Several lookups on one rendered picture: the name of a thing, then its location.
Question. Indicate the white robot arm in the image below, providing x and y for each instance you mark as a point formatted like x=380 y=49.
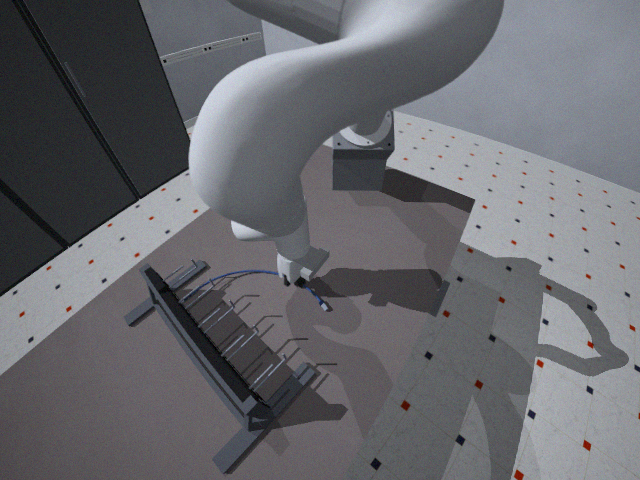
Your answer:
x=262 y=122

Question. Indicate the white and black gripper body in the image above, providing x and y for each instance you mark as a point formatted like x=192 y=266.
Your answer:
x=285 y=266

